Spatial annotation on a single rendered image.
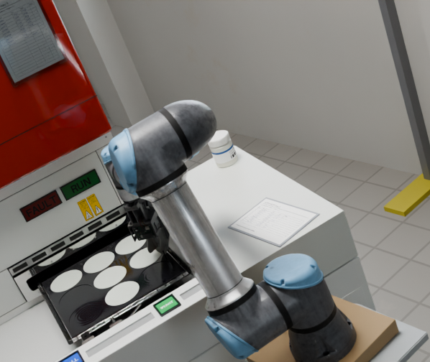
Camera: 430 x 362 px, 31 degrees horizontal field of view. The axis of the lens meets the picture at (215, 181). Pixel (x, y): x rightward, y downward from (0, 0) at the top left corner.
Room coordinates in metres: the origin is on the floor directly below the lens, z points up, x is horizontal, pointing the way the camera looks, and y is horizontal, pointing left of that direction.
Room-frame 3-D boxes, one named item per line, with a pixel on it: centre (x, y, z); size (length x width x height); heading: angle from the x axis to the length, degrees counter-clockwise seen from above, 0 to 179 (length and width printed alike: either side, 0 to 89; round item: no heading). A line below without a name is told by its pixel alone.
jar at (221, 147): (2.18, -0.06, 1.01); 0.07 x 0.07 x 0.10
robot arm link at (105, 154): (1.90, 0.21, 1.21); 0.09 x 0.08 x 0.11; 16
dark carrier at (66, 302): (1.91, 0.38, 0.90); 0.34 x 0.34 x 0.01; 16
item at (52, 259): (2.11, 0.45, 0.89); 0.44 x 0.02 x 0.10; 106
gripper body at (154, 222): (1.89, 0.22, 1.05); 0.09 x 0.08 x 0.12; 159
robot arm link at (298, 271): (1.37, -0.07, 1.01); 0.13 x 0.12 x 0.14; 106
